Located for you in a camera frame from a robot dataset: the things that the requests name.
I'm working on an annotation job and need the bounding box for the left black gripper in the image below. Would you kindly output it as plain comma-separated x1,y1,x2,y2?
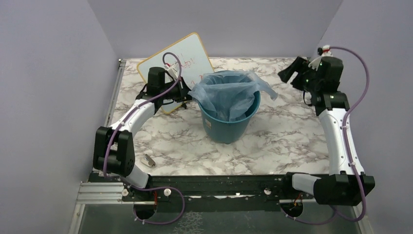
160,76,199,103

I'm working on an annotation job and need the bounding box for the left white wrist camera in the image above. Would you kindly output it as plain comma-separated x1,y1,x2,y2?
164,62,180,82

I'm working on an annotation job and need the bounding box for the aluminium table frame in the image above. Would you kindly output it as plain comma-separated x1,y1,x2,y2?
68,58,127,234

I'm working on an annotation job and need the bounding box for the small grey eraser block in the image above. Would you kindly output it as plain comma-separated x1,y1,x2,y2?
141,154,156,167

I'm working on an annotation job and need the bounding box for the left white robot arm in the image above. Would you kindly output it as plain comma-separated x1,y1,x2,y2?
93,67,190,200

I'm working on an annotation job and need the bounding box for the teal plastic trash bin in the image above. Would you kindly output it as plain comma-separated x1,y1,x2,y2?
197,92,261,144

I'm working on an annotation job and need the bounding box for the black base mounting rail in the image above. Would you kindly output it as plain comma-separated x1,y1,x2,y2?
89,173,335,214

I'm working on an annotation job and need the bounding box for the blue plastic trash bag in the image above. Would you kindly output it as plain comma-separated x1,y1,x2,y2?
188,70,278,122

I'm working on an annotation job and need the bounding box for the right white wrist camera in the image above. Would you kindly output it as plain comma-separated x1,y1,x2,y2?
308,45,333,70

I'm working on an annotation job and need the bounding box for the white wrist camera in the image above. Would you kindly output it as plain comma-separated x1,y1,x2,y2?
308,45,333,70
164,62,180,82

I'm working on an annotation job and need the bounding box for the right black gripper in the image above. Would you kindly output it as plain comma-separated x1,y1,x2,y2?
277,57,320,94

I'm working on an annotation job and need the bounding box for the yellow framed whiteboard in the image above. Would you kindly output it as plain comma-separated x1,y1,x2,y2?
136,32,215,115

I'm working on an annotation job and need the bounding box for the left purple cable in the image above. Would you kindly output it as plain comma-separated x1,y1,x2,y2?
102,52,186,226

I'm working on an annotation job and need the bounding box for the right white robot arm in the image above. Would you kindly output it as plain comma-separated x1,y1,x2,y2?
278,56,375,206

